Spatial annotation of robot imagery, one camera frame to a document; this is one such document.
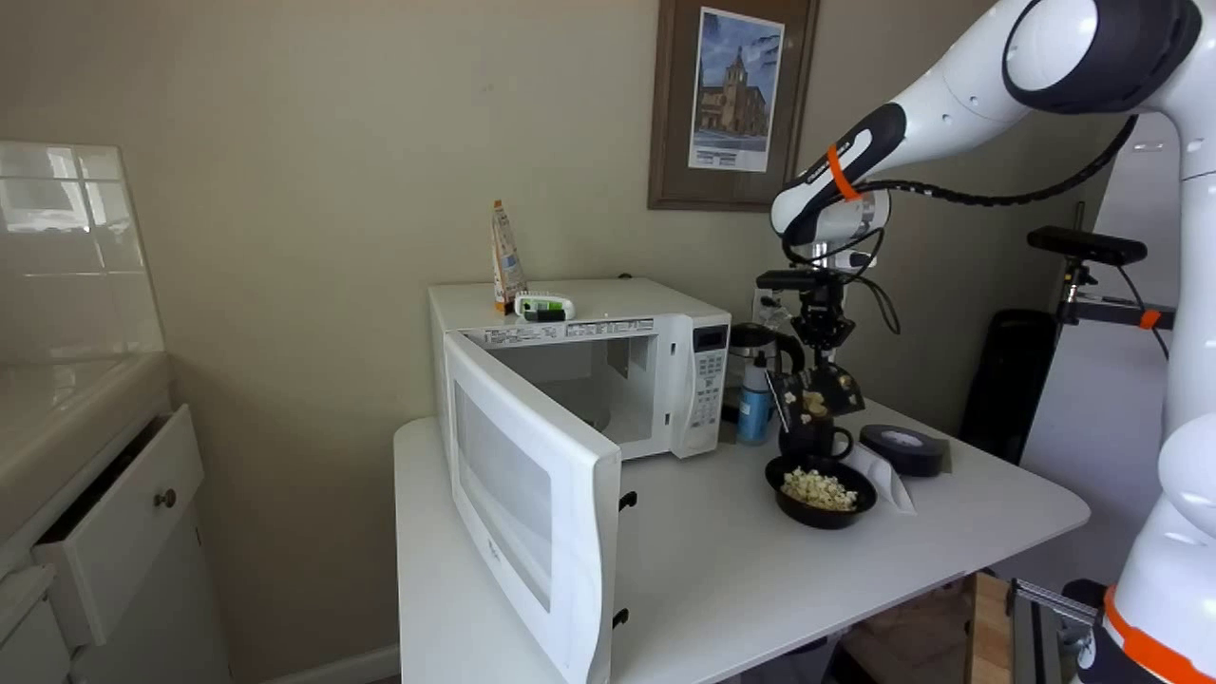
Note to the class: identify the white paper napkin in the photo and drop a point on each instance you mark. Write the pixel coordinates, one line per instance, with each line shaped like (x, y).
(891, 487)

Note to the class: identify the small white green container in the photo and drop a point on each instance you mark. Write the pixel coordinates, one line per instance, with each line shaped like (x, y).
(544, 310)

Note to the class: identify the popcorn pile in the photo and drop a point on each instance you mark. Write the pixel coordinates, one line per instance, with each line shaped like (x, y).
(819, 487)

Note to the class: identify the black popcorn packet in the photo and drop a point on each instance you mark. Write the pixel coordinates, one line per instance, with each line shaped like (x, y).
(840, 384)

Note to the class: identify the white board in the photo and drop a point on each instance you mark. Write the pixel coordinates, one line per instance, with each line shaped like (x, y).
(1104, 429)

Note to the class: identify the round drawer knob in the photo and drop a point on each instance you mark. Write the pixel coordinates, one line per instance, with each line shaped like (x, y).
(164, 500)

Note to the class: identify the black upright panel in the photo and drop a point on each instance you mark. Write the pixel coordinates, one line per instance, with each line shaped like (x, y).
(1009, 381)

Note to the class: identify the white microwave oven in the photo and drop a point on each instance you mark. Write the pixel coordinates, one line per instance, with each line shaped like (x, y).
(544, 480)

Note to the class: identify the white cabinet drawer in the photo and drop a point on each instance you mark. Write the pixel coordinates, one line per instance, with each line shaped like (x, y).
(119, 532)

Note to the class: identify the black bowl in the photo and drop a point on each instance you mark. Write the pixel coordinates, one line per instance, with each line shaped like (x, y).
(778, 494)

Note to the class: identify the clear bottle with label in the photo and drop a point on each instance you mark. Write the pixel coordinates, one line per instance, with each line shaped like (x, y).
(506, 258)

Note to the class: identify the wooden board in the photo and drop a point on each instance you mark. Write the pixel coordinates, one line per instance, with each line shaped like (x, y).
(938, 633)

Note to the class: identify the blue label bottle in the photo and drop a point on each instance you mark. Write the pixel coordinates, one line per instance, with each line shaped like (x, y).
(753, 420)

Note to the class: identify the black camera on tripod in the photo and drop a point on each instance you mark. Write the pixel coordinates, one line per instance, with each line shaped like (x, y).
(1086, 246)

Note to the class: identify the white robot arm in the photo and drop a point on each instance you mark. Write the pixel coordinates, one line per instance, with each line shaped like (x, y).
(963, 90)

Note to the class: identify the white cabinet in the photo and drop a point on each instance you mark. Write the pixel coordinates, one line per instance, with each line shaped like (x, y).
(78, 633)

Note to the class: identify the black mug green inside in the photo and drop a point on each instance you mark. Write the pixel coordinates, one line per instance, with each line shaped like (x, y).
(810, 442)

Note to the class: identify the framed picture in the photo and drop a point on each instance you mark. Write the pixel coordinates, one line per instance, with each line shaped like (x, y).
(736, 100)

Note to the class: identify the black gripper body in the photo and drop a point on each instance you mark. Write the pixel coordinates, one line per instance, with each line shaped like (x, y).
(821, 315)

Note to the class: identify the aluminium profile frame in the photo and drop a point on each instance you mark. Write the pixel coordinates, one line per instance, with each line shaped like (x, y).
(1048, 629)

